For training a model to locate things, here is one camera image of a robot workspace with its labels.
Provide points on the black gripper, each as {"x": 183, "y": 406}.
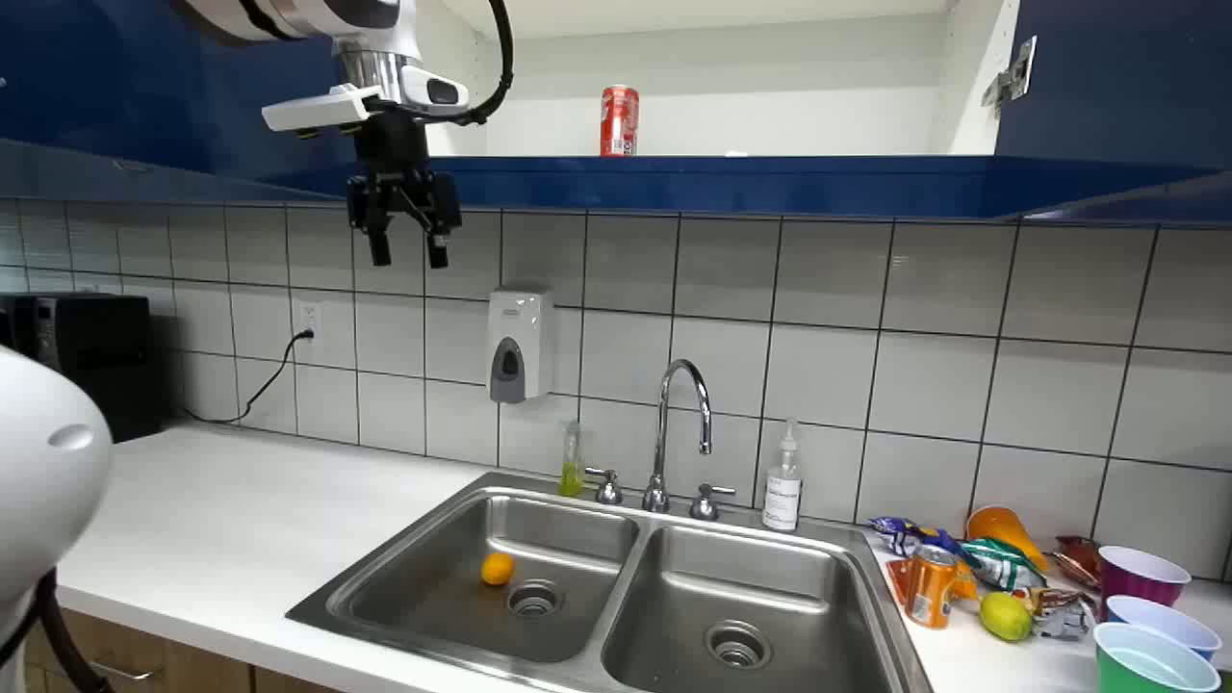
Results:
{"x": 392, "y": 146}

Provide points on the red cola can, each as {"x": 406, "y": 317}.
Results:
{"x": 620, "y": 120}

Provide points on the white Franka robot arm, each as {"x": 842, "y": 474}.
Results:
{"x": 40, "y": 474}

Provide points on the metal sink drain strainer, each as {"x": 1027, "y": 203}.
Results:
{"x": 736, "y": 645}
{"x": 534, "y": 600}

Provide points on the stainless steel double sink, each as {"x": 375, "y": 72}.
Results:
{"x": 602, "y": 590}

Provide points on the green dish soap bottle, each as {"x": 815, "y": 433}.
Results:
{"x": 570, "y": 474}

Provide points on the blue glossy cabinet door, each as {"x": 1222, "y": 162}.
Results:
{"x": 1131, "y": 79}
{"x": 102, "y": 79}

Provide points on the chrome faucet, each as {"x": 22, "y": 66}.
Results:
{"x": 661, "y": 436}

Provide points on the black countertop appliance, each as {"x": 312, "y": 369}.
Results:
{"x": 92, "y": 360}

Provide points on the small orange fruit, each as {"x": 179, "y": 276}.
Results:
{"x": 500, "y": 570}

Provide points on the clear pump soap bottle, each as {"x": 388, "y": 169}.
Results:
{"x": 785, "y": 496}

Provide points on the wooden base cabinet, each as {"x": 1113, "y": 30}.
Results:
{"x": 195, "y": 667}

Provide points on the blue snack bag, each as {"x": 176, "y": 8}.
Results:
{"x": 906, "y": 531}

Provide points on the metal cabinet hinge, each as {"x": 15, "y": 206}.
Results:
{"x": 1016, "y": 72}

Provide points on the orange snack bag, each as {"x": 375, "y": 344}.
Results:
{"x": 906, "y": 578}

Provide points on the orange toy squash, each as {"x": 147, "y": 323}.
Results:
{"x": 1004, "y": 531}

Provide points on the green snack bag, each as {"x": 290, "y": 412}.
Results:
{"x": 1004, "y": 560}

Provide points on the yellow-green toy fruit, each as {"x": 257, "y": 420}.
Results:
{"x": 1005, "y": 617}

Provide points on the dark red packet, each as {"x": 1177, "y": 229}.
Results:
{"x": 1076, "y": 560}

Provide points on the silver foil wrapper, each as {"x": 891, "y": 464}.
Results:
{"x": 1066, "y": 617}

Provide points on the purple plastic cup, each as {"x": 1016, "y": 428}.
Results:
{"x": 1140, "y": 574}

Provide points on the blue plastic cup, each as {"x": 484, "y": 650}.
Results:
{"x": 1177, "y": 622}

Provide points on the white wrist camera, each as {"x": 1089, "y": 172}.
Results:
{"x": 320, "y": 111}

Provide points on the white wall power outlet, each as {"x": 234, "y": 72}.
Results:
{"x": 307, "y": 314}

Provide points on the white wall soap dispenser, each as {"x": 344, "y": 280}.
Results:
{"x": 516, "y": 341}

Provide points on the open white wall cabinet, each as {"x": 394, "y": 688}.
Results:
{"x": 773, "y": 185}

